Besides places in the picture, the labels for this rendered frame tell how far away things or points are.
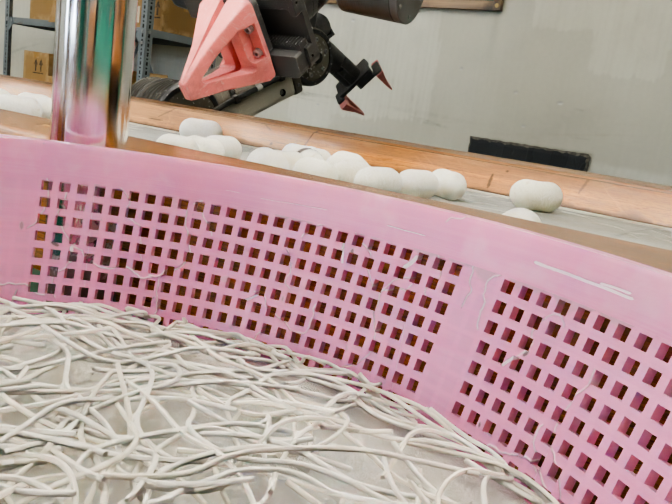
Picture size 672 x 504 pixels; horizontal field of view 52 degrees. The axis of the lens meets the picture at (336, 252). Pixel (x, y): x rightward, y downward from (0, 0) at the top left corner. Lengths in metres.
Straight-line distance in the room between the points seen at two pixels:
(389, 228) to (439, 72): 2.58
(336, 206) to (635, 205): 0.38
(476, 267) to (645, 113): 2.33
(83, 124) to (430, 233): 0.11
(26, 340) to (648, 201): 0.44
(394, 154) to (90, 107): 0.41
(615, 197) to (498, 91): 2.11
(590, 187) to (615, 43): 2.00
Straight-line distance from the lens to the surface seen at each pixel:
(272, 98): 1.26
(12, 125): 0.30
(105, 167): 0.20
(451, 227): 0.16
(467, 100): 2.68
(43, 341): 0.17
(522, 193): 0.47
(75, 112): 0.22
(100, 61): 0.22
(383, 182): 0.39
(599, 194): 0.54
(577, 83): 2.54
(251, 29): 0.55
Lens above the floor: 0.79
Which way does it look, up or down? 12 degrees down
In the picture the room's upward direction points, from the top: 8 degrees clockwise
